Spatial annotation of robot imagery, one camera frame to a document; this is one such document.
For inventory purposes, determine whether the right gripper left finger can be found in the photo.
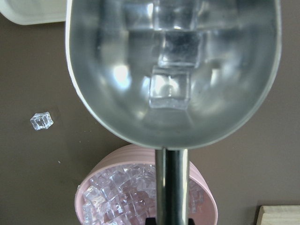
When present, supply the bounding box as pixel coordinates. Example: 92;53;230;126
145;217;156;225

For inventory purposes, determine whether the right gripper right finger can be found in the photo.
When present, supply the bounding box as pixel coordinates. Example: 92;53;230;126
188;218;195;225

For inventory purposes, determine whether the pink bowl with ice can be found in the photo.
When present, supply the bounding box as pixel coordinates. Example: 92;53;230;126
75;144;218;225

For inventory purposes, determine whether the metal ice scoop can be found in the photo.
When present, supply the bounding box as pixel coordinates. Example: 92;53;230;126
65;0;282;225

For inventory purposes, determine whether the bamboo cutting board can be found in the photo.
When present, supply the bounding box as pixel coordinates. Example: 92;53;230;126
256;205;300;225

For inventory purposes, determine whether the cream serving tray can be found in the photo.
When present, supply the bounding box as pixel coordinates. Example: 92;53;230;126
0;0;67;25

